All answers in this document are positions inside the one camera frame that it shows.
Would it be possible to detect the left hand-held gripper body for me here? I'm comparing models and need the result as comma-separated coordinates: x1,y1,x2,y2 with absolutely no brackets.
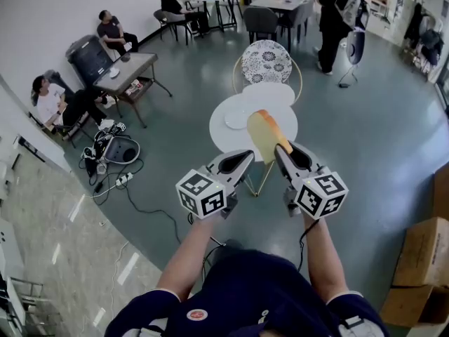
175,162,240,220

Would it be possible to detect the person's navy shirt torso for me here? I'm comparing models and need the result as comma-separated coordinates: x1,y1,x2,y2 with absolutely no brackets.
104,247,391,337

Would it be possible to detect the person's right forearm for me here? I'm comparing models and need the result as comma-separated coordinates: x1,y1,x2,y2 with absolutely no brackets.
304,216,351,303

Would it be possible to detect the black floor cable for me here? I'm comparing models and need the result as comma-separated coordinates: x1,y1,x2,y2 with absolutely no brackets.
77,156,183,245

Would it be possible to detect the floral backrest chair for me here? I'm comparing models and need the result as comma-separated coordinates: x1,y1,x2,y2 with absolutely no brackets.
232,39,304,107

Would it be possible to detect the gray dining table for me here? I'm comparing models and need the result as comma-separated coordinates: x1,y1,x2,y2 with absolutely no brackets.
249,0,316,54

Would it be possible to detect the white plate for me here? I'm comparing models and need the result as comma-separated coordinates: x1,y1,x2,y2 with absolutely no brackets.
224,110,254,131

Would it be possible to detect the person's left forearm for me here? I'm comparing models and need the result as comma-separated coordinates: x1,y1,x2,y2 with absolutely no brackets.
155,218,225,301

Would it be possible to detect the brown cardboard box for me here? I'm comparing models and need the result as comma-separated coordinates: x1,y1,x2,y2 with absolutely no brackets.
380,284,449,329
391,216,449,288

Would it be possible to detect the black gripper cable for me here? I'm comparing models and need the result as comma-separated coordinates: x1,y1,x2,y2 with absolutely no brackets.
297,218,321,273

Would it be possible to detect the gray coffee table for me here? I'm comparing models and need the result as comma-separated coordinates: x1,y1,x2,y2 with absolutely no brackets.
93,52,173,129

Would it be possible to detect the coat rack with clothes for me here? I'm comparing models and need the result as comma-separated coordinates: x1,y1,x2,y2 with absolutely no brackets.
402,1,443,82

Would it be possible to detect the gray dining chair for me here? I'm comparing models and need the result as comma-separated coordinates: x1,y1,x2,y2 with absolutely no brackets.
242,6,280,46
279,0,316,45
153,8,194,46

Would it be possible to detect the gray shell backpack device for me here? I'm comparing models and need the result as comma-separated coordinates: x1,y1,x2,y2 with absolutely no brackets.
81,131,141,165

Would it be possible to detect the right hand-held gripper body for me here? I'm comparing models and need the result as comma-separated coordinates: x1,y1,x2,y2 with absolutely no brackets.
283,166,349,220

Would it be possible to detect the white power strip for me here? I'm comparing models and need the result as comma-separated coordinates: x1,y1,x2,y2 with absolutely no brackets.
114,172,135,188

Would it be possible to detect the stack of magazines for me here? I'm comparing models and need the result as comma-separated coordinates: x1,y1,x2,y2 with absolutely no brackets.
125,78,145,97

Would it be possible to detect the white round table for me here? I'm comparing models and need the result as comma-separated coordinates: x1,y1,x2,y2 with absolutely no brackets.
209,92,300,198

